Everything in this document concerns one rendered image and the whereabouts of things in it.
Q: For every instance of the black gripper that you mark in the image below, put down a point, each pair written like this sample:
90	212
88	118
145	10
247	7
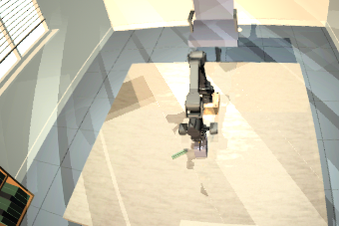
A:
212	128

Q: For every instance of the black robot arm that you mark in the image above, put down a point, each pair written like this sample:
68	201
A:
194	103

